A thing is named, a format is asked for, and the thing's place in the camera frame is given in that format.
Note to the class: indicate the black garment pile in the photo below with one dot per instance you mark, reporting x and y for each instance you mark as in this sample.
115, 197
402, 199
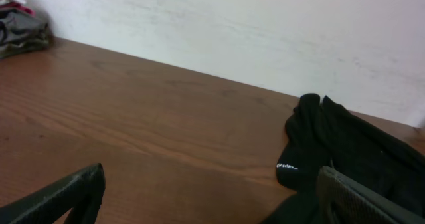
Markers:
323, 133

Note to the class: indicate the folded black garment red trim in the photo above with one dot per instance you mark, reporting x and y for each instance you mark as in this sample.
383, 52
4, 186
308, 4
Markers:
19, 7

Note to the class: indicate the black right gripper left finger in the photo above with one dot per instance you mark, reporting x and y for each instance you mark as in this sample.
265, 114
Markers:
79, 195

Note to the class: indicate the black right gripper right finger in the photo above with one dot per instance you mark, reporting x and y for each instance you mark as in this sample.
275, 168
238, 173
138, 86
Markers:
344, 201

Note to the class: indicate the folded olive grey garment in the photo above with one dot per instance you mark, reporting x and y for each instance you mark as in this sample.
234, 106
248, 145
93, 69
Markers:
22, 33

